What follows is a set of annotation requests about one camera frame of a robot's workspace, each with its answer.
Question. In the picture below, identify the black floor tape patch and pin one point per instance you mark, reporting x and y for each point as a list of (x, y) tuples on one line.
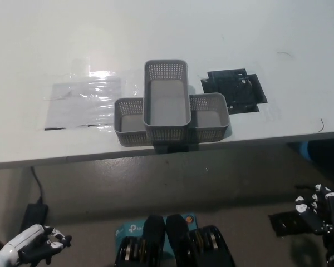
[(284, 225)]

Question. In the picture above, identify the teal tp-link box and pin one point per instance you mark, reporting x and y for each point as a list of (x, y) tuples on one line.
[(130, 229)]

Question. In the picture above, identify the thin black tape strip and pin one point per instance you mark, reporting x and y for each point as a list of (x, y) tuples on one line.
[(55, 128)]

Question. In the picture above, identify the grey perforated plastic basket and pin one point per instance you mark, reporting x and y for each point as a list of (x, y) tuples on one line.
[(128, 122), (167, 105)]

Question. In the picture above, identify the black square tape patch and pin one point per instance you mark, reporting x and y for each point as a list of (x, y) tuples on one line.
[(231, 86)]

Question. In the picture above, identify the clear plastic covered paper sheet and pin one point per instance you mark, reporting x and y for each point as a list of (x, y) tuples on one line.
[(83, 103)]

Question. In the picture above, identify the black power adapter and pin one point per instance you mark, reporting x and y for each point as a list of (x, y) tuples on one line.
[(34, 214)]

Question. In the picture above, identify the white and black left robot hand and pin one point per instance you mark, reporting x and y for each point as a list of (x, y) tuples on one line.
[(30, 239)]

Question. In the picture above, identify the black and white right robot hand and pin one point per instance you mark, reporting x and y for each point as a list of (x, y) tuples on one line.
[(317, 211)]

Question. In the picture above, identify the blue object under table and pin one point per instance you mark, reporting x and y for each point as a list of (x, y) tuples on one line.
[(304, 151)]

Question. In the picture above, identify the black tape on table edge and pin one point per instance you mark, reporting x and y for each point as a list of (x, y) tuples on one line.
[(179, 149)]

